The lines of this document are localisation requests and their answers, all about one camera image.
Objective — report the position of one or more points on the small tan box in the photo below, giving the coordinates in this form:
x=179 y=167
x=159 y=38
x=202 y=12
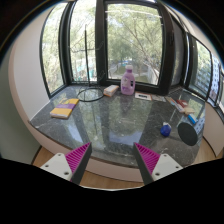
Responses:
x=189 y=110

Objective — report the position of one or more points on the black wire stand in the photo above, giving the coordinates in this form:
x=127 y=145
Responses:
x=84 y=67

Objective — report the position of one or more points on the pink lotion bottle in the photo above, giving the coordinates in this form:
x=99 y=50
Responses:
x=128 y=81

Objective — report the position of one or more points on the red white booklet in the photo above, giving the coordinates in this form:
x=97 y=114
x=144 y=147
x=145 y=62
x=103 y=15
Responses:
x=175 y=104

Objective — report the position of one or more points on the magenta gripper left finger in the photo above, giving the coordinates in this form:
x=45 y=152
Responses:
x=70 y=166

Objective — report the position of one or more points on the blue white packet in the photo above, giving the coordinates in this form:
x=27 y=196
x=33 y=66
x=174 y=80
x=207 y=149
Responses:
x=192 y=118

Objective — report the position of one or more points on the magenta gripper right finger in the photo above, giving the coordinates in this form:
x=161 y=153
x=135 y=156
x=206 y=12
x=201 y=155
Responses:
x=153 y=166

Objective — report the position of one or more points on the flat card on sill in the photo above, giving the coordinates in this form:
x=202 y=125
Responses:
x=143 y=96

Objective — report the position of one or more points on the black window frame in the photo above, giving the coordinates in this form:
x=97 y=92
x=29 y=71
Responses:
x=155 y=38

